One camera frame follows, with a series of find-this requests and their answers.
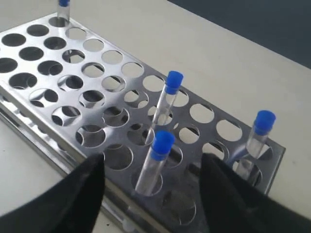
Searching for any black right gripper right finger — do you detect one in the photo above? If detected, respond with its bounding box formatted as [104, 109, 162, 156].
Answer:
[199, 153, 311, 233]

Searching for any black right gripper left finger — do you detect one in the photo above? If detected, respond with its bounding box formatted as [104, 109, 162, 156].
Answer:
[0, 154, 105, 233]

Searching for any blue-capped tube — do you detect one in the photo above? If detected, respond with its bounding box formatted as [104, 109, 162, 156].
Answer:
[57, 0, 70, 27]
[135, 130, 175, 196]
[236, 110, 276, 180]
[145, 70, 184, 144]

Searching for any stainless steel test tube rack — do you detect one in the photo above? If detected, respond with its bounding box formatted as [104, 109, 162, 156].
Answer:
[0, 16, 286, 233]

